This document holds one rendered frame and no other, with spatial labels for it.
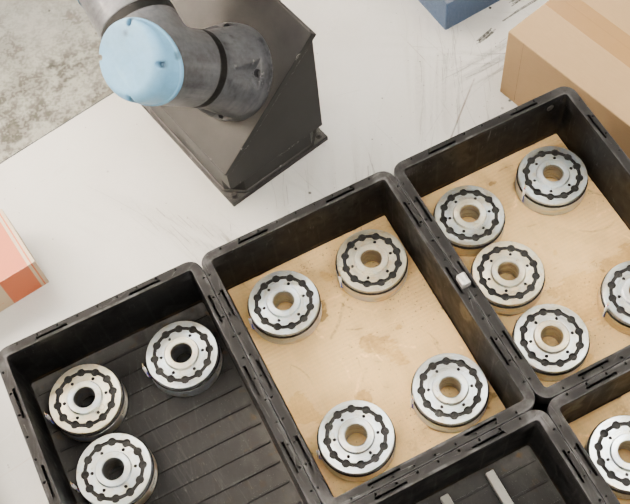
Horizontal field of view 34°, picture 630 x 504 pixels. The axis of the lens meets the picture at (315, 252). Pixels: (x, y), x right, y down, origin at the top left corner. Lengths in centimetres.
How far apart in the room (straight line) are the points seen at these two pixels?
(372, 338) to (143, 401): 33
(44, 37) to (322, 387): 178
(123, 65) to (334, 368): 51
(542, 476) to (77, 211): 88
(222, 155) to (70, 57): 133
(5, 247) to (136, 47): 43
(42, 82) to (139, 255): 125
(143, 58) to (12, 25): 162
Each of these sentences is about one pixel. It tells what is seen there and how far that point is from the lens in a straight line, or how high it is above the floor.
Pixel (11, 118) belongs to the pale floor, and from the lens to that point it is 285.
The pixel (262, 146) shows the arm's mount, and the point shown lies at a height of 80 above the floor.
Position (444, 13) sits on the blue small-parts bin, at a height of 74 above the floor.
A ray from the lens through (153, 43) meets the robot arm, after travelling 144.
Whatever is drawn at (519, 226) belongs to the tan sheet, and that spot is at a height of 83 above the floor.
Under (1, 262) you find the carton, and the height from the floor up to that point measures 77.
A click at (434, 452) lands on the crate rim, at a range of 130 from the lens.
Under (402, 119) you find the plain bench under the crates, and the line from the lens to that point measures 179.
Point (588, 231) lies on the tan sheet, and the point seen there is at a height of 83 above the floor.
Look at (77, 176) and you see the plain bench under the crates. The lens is 182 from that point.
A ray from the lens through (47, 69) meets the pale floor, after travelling 291.
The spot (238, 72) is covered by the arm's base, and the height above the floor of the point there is 96.
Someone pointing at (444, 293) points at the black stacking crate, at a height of 87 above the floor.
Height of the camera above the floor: 217
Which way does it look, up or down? 62 degrees down
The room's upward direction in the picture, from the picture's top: 9 degrees counter-clockwise
